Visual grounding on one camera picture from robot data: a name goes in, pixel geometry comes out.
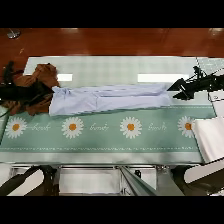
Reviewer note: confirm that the light blue shirt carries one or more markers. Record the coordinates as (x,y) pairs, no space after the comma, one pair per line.
(110,99)

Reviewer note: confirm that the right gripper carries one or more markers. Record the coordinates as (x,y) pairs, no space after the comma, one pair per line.
(195,86)

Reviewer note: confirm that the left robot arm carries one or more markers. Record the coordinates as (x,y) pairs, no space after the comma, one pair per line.
(30,182)

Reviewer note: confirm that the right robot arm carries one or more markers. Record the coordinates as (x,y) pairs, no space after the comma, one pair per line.
(203,173)

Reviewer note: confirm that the white garment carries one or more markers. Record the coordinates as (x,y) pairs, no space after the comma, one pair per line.
(210,136)

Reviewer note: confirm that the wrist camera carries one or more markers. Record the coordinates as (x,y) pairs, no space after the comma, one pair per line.
(8,71)
(198,72)

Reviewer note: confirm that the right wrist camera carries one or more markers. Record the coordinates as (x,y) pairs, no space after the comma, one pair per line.
(198,72)

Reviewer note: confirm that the silver frame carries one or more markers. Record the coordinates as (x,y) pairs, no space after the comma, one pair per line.
(140,186)

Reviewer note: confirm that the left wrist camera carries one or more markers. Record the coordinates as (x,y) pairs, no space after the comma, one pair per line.
(8,71)

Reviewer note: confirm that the brown garment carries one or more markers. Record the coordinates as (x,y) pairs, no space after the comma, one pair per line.
(43,76)

